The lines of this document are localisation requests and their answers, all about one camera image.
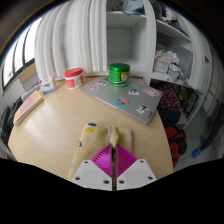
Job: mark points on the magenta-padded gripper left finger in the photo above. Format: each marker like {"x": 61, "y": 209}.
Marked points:
{"x": 87, "y": 173}

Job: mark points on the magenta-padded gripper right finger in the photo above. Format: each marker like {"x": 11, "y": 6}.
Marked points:
{"x": 140, "y": 173}

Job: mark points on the yellow printed towel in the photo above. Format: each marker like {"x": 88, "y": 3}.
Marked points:
{"x": 93, "y": 136}

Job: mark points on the red bag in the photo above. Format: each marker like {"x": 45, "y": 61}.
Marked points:
{"x": 176, "y": 141}

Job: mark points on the grey laptop with stickers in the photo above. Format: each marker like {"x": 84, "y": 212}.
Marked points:
{"x": 126, "y": 95}

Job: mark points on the colourful patterned bag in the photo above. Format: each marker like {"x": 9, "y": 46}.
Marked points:
{"x": 170, "y": 96}

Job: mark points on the pink-covered book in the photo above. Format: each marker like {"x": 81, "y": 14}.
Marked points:
{"x": 28, "y": 106}

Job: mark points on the white tub with red lid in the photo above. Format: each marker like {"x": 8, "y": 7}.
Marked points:
{"x": 74, "y": 79}

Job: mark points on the small printed carton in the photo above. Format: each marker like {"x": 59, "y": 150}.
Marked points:
{"x": 48, "y": 85}

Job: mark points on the green round tin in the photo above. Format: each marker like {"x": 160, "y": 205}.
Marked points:
{"x": 119, "y": 75}

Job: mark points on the brown cardboard box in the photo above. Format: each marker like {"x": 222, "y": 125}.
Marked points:
{"x": 27, "y": 74}

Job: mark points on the white shelf unit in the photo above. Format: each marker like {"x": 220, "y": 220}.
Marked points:
{"x": 133, "y": 40}

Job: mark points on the white curtain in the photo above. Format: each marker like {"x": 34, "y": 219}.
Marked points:
{"x": 70, "y": 36}

